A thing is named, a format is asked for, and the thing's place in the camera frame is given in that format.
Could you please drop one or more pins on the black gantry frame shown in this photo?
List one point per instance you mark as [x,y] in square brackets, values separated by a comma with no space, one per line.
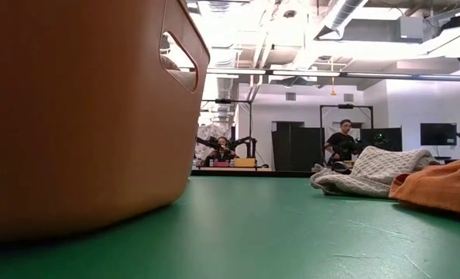
[346,105]
[226,100]

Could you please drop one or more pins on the wood and black table frame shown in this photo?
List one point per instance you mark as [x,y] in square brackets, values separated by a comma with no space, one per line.
[253,174]

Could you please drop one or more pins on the long ceiling light bar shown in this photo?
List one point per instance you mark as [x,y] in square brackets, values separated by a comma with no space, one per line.
[369,74]

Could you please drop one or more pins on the black background robot arm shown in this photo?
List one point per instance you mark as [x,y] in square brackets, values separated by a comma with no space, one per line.
[245,141]
[208,143]
[350,146]

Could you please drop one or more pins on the black wall monitor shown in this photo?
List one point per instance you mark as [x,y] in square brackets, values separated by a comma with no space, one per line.
[439,133]

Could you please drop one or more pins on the light grey checked towel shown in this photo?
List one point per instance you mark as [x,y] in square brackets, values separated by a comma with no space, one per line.
[369,174]

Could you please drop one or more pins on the yellow box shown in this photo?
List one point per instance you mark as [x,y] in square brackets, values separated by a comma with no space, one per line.
[244,162]

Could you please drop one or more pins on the floral patterned cloth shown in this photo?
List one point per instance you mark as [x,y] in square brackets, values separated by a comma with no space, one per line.
[210,131]

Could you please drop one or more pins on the orange plastic basket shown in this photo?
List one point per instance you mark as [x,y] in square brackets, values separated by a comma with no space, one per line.
[79,135]

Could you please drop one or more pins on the black standing panel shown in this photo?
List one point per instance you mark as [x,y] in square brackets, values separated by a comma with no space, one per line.
[388,141]
[299,151]

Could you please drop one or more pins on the person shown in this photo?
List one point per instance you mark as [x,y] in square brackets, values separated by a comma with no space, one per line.
[340,141]
[222,144]

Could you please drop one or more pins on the silver air duct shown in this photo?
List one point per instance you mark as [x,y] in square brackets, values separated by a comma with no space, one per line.
[344,13]

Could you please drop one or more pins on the wooden background table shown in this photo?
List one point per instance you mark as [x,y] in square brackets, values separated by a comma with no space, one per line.
[234,169]

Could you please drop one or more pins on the orange microfiber towel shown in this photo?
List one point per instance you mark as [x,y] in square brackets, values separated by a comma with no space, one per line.
[439,186]

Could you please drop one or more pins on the yellow hanging object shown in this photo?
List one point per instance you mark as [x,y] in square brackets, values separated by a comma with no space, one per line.
[333,92]

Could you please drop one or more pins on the pink box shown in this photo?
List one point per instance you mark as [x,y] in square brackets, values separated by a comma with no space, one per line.
[221,164]

